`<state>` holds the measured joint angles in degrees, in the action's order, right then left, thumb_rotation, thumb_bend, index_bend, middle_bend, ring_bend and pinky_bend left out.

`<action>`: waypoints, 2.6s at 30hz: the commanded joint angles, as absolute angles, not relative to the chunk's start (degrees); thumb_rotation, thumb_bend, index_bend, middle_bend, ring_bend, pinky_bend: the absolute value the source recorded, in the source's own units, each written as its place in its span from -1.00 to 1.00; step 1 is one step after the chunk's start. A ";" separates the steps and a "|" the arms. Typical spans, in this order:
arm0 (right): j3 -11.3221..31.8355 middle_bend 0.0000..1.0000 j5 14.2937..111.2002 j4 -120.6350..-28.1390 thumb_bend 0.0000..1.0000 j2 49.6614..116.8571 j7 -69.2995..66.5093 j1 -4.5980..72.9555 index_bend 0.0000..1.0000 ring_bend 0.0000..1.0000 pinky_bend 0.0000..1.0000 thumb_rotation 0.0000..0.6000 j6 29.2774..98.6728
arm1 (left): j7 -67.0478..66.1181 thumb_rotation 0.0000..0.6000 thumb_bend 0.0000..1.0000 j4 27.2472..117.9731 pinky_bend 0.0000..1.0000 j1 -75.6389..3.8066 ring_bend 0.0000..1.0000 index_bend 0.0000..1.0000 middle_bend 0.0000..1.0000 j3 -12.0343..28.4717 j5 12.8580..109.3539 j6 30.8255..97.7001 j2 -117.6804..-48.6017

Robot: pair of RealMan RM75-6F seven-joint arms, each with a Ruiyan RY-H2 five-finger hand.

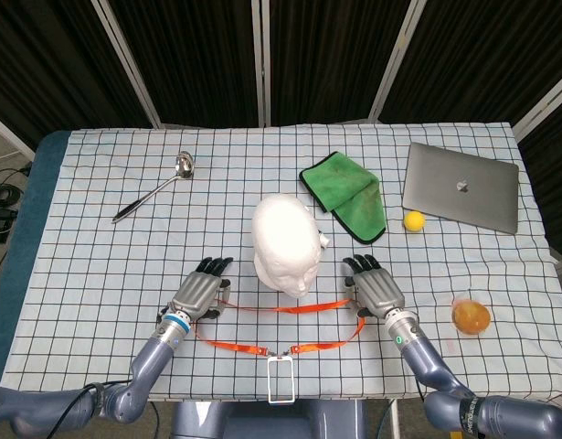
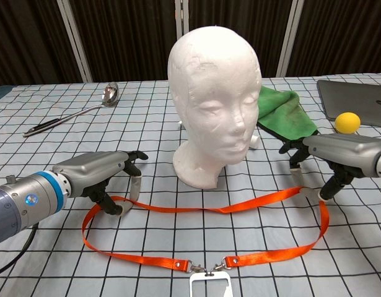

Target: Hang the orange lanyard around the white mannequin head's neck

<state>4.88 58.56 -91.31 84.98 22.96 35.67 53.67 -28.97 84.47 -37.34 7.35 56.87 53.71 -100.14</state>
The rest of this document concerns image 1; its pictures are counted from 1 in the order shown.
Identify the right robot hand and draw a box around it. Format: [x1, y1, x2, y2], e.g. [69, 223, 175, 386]
[342, 253, 408, 320]

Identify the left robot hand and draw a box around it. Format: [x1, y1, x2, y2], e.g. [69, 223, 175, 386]
[159, 255, 235, 324]

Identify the orange lanyard strap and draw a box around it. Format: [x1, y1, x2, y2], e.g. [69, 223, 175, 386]
[191, 273, 367, 358]

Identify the white framed badge holder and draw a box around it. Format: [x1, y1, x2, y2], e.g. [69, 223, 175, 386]
[267, 355, 296, 406]

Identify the white foam mannequin head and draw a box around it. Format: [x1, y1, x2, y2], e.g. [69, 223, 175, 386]
[250, 193, 322, 299]

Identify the blue checked tablecloth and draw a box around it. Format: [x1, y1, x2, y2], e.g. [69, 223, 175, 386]
[0, 121, 562, 403]

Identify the yellow ball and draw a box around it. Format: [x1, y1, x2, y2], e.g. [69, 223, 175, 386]
[402, 210, 427, 235]

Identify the orange fruit in wrap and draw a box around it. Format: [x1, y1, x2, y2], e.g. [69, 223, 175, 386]
[451, 299, 492, 337]

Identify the green microfibre cloth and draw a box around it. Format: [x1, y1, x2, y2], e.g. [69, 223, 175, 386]
[299, 150, 387, 246]

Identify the grey closed laptop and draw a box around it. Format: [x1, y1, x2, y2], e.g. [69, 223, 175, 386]
[401, 141, 521, 236]

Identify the grey robot torso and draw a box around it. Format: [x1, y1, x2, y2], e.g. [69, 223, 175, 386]
[170, 400, 368, 439]

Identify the blue padded table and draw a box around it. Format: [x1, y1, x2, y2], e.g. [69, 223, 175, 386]
[0, 130, 71, 385]

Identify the black folding screen panel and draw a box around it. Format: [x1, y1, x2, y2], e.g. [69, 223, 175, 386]
[90, 0, 268, 129]
[511, 68, 562, 257]
[261, 0, 428, 127]
[0, 0, 161, 152]
[369, 0, 562, 129]

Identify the steel ladle black handle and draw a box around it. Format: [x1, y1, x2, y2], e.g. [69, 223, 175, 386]
[111, 150, 196, 224]

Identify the black cable coil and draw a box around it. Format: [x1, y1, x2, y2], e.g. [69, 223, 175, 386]
[0, 166, 33, 207]

